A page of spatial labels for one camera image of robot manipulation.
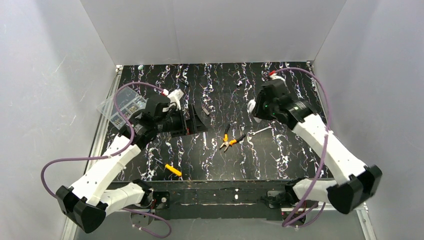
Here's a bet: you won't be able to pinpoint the white remote control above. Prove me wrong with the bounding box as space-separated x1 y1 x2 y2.
247 99 256 114

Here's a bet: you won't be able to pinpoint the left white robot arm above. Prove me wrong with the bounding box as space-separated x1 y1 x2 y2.
55 95 208 233

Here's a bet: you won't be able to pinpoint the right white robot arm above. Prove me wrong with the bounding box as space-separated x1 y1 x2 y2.
249 79 383 214

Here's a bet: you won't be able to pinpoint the clear plastic screw box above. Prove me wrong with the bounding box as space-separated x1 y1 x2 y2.
96 86 147 130

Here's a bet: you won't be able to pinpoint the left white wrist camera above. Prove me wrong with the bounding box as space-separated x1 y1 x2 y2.
161 88 184 110

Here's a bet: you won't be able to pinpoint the orange handled pliers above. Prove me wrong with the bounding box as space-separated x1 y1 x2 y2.
219 124 247 153

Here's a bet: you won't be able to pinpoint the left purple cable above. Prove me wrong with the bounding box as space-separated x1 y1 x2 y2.
40 81 173 239

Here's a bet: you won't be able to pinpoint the purple cable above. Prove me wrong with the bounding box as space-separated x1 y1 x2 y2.
40 81 173 239
274 67 333 228

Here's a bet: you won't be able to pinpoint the yellow handled screwdriver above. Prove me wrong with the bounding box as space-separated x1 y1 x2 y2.
155 158 183 177

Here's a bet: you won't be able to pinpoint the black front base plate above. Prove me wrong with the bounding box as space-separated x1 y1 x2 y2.
145 180 319 221

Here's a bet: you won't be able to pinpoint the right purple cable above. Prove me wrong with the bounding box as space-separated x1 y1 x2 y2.
274 67 333 228

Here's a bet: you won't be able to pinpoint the aluminium frame rail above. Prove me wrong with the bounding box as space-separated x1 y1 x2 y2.
61 65 123 240

